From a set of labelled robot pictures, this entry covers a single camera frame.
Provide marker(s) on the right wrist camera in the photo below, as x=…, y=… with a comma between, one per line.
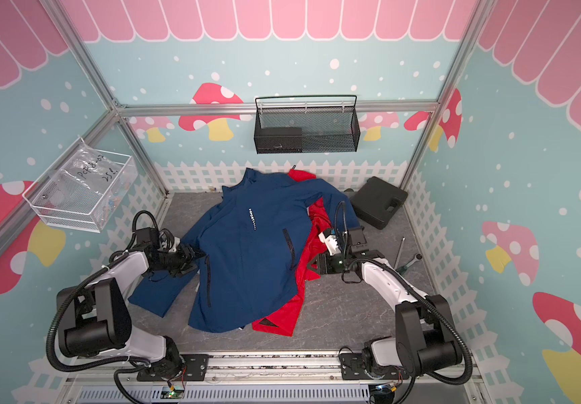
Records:
x=330, y=239

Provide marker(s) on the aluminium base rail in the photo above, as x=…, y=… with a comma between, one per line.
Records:
x=295, y=377

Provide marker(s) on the black wire mesh basket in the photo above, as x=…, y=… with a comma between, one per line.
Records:
x=313, y=130

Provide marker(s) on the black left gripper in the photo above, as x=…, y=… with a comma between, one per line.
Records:
x=186, y=257

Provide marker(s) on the black plastic tool case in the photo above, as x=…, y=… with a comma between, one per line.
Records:
x=377, y=201

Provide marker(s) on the green handled ratchet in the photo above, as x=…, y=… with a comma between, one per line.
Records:
x=416, y=258

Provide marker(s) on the clear plastic bag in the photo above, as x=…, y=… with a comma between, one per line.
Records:
x=88, y=182

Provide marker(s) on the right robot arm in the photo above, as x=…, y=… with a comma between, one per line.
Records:
x=425, y=342

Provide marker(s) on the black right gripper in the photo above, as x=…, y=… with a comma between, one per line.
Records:
x=323, y=261

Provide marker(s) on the horizontal aluminium frame bar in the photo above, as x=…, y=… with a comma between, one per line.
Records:
x=253, y=108

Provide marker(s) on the red jacket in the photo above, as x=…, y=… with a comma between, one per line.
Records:
x=287, y=211

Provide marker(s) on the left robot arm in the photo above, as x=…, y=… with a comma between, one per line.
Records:
x=93, y=327

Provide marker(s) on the blue jacket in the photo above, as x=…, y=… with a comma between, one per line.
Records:
x=224, y=301

